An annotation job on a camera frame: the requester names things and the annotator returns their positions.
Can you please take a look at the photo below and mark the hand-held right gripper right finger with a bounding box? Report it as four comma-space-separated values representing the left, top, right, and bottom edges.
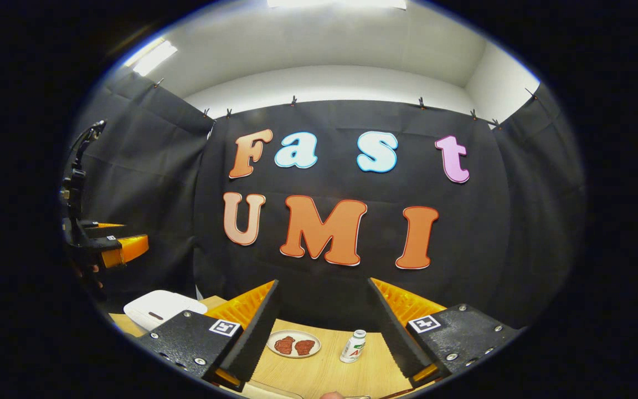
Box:
367, 277, 522, 388

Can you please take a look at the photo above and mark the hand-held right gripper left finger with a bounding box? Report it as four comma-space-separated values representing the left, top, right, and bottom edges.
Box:
136, 279, 282, 392

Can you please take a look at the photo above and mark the white rice cooker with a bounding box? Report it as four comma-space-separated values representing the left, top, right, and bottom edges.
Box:
124, 290, 208, 332

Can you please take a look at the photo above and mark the clear rice container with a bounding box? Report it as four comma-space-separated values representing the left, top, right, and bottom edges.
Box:
241, 380, 304, 399

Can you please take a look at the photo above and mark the round white plate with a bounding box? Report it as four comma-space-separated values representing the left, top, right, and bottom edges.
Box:
267, 330, 322, 359

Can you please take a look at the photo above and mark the white drink bottle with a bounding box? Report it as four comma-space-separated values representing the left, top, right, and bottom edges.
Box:
339, 329, 367, 364

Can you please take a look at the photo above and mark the black backdrop cloth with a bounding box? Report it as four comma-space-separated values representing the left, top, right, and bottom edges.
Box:
60, 66, 588, 333

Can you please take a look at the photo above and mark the long ceiling light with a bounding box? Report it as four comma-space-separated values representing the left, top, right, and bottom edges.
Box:
125, 38, 178, 77

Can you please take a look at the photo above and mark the wide ceiling light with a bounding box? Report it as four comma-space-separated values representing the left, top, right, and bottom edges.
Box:
266, 0, 408, 10

